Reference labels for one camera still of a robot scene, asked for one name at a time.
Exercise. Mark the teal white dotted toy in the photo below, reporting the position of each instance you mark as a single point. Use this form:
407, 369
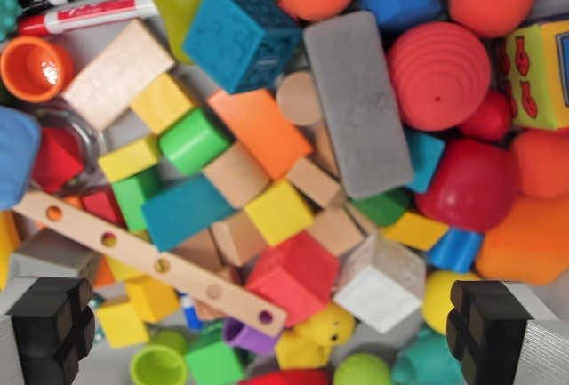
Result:
98, 338

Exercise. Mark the red round plastic toy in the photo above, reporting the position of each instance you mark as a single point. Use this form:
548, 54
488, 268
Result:
467, 185

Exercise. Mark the orange soft toy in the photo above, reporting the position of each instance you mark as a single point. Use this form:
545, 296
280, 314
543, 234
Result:
542, 162

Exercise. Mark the large natural wooden block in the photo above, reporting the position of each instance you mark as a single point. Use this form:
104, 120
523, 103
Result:
115, 76

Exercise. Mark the natural wooden cylinder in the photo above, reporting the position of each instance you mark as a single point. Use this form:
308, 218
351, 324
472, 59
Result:
295, 100

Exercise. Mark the teal rubber animal toy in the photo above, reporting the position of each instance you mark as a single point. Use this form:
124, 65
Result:
422, 360

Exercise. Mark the lime green ball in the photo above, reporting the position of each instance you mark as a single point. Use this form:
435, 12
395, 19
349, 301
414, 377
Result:
362, 371

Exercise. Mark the wooden strip with holes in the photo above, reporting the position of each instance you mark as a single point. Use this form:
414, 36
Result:
133, 247

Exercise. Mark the blue dry erase marker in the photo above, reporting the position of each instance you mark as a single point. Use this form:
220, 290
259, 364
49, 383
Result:
191, 314

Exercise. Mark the green wooden piece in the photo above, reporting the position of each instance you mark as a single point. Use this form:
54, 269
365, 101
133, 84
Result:
384, 205

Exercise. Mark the green wooden cylinder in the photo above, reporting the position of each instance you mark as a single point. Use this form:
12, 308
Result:
191, 142

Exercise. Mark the teal spiky rubber ball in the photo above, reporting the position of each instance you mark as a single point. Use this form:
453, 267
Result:
6, 7

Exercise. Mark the white grey rubber cube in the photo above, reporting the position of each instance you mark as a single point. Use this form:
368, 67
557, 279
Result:
378, 291

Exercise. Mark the orange wooden block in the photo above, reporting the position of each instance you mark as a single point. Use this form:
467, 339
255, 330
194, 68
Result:
262, 131
104, 275

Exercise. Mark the small red ball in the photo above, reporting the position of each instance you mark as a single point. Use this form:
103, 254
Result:
486, 118

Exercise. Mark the yellow rubber ball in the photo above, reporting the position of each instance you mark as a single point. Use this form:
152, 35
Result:
438, 300

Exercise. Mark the green wooden block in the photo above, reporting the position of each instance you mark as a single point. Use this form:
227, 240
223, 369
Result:
131, 200
213, 360

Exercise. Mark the yellow wooden cube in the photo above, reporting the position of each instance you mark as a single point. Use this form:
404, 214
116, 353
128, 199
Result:
278, 212

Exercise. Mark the teal wooden block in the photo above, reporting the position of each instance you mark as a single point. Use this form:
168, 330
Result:
186, 214
424, 160

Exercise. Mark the clear glass jar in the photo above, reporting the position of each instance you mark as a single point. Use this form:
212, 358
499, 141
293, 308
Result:
92, 140

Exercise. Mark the red ridged rubber ball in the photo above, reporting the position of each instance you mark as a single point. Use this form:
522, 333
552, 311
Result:
435, 74

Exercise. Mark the purple plastic cup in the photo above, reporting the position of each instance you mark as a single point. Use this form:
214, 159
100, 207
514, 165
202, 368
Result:
246, 338

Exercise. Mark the yellow wooden block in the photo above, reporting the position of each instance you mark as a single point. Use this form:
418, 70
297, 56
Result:
121, 323
162, 102
151, 299
120, 269
415, 230
126, 160

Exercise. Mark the yellow fabric cube fish print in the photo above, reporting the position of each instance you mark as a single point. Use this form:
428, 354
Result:
533, 69

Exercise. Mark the grey embossed rubber cube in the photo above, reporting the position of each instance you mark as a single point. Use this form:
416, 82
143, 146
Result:
49, 260

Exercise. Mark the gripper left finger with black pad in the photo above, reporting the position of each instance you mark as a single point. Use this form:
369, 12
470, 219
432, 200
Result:
40, 327

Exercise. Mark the red dry erase marker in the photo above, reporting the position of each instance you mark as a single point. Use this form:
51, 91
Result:
89, 13

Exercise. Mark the yellow rubber duck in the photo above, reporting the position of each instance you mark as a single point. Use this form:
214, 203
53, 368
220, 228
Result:
311, 340

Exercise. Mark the teal embossed rubber cube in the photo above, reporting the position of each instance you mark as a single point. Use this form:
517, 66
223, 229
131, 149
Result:
240, 34

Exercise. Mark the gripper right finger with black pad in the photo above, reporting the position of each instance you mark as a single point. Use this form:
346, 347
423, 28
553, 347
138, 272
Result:
493, 336

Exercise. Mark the red embossed rubber cube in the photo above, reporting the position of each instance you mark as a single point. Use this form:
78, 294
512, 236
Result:
289, 278

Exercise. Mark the long grey foam block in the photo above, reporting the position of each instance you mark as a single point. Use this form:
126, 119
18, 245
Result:
360, 105

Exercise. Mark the orange plastic cup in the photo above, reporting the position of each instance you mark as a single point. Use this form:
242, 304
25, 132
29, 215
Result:
18, 69

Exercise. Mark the orange foam block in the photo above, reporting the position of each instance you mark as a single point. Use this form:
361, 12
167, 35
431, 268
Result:
524, 243

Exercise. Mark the lime green plastic cup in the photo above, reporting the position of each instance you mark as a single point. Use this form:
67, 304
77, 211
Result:
157, 367

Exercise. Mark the blue soft fabric cube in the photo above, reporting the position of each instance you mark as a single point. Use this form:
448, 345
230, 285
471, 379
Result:
13, 158

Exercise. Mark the red rubber toy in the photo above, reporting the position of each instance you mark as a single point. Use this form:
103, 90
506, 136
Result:
284, 378

